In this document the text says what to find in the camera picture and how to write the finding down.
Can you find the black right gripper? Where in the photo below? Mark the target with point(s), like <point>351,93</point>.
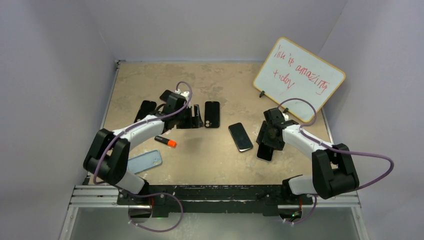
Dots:
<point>262,137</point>

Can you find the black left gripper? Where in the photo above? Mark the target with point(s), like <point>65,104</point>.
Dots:
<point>193,122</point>

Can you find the black phone silver frame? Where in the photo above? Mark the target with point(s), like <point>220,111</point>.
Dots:
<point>265,153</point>

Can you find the large black phone case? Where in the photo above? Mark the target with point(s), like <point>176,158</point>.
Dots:
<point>212,114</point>

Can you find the black phone dark frame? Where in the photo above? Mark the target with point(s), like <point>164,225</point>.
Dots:
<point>240,137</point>

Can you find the light blue phone case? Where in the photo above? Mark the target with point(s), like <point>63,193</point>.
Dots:
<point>144,162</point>

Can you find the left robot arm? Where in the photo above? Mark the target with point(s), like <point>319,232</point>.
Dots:
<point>108,156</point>

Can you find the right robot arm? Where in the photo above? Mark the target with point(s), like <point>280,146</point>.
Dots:
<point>333,170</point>

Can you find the phone in purple case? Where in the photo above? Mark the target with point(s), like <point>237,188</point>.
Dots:
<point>165,95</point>

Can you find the small black phone case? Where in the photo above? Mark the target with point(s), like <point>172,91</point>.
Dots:
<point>145,108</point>

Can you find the black orange highlighter marker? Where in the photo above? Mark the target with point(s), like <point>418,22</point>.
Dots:
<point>165,141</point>

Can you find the whiteboard with red writing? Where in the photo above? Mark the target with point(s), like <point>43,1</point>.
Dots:
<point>297,79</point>

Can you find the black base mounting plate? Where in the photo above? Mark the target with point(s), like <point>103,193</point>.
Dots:
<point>215,199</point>

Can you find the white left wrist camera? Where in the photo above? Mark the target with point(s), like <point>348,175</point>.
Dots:
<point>186,94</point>

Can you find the aluminium frame rail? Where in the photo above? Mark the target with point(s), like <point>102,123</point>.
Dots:
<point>94,214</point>

